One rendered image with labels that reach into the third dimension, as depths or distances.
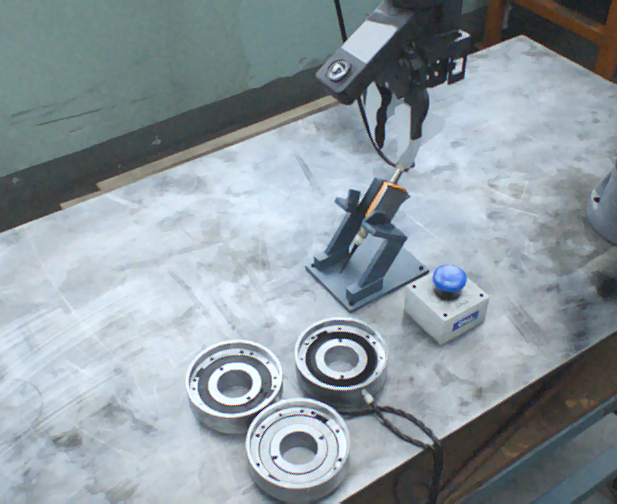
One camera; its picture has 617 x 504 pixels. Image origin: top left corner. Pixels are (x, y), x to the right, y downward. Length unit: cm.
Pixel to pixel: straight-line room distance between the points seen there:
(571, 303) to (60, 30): 171
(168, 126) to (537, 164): 162
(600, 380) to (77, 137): 175
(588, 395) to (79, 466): 75
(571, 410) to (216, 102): 177
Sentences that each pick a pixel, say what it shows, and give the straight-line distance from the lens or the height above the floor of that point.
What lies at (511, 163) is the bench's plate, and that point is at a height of 80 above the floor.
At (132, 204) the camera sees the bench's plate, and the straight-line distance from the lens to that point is 117.
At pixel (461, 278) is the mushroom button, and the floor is 87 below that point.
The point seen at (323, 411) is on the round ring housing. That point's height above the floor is 83.
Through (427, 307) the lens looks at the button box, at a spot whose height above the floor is 84.
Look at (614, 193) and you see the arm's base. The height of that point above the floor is 86.
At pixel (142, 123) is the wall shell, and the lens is 259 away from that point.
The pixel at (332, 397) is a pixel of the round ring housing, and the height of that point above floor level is 83.
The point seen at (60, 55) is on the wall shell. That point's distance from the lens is 239.
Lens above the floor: 152
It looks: 43 degrees down
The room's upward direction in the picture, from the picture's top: 1 degrees counter-clockwise
